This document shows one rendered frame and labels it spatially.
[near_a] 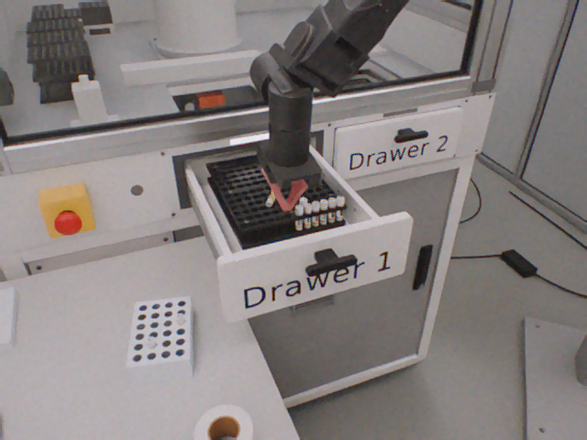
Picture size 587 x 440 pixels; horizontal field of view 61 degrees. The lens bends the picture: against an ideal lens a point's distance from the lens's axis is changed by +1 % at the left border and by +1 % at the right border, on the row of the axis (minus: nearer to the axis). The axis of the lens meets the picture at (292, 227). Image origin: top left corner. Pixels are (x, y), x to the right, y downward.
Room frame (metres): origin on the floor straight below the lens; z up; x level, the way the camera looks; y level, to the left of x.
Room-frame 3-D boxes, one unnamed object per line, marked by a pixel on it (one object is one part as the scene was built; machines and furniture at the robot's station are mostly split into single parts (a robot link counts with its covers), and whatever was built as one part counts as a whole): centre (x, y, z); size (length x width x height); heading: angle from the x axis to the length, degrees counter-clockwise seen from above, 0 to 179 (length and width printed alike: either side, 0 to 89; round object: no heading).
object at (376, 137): (0.93, -0.22, 0.87); 0.29 x 0.02 x 0.11; 112
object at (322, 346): (1.28, 0.20, 0.40); 1.03 x 0.95 x 0.80; 112
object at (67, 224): (0.64, 0.36, 0.88); 0.04 x 0.03 x 0.04; 112
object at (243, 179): (0.72, 0.04, 0.87); 0.22 x 0.18 x 0.06; 22
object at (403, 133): (0.91, -0.23, 0.91); 0.07 x 0.04 x 0.01; 112
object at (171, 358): (0.49, 0.19, 0.78); 0.12 x 0.08 x 0.04; 9
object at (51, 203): (0.67, 0.37, 0.88); 0.07 x 0.05 x 0.07; 112
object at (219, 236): (0.73, 0.04, 0.86); 0.40 x 0.26 x 0.06; 22
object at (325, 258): (0.51, -0.05, 0.91); 0.07 x 0.04 x 0.01; 112
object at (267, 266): (0.54, -0.04, 0.87); 0.29 x 0.02 x 0.11; 112
